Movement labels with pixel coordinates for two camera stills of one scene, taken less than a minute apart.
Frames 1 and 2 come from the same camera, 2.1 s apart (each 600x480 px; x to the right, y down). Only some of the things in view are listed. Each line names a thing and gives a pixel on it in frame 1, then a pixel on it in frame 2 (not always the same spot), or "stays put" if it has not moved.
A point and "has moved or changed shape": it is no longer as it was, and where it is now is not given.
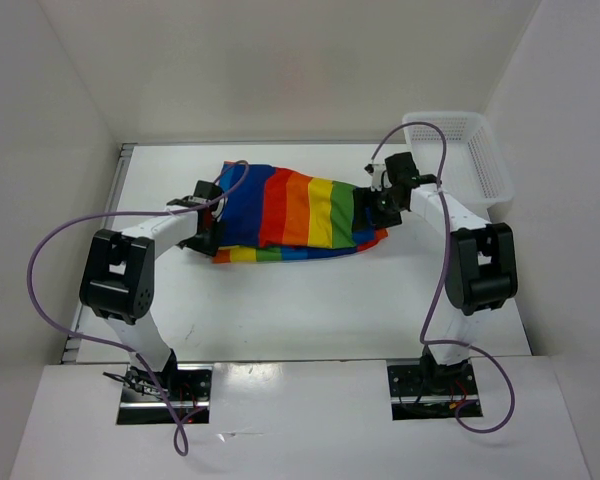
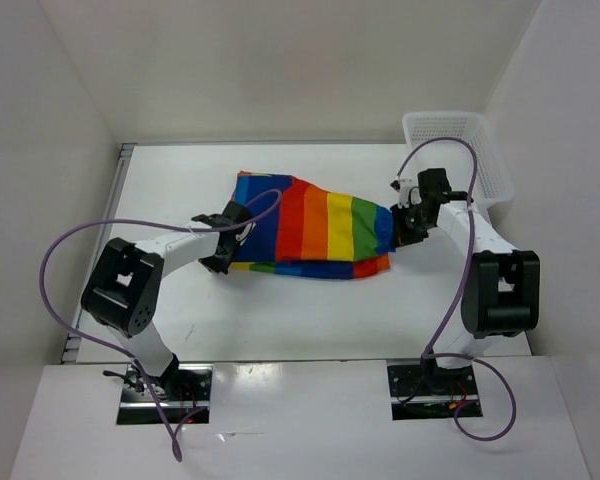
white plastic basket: (476, 171) stays put
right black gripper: (363, 197) to (401, 235)
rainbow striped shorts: (269, 213) has moved or changed shape
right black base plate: (432, 391) stays put
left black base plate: (143, 401) stays put
